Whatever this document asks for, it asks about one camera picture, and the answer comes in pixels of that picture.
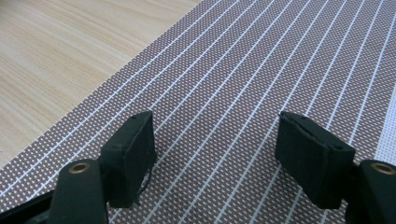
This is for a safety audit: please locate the brown white striped woven placemat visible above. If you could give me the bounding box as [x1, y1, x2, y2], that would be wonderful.
[0, 0, 396, 224]

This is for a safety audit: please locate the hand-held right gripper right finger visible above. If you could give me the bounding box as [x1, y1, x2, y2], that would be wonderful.
[275, 110, 357, 210]

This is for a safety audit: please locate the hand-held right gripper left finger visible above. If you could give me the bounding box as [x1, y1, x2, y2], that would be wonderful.
[99, 110, 158, 209]

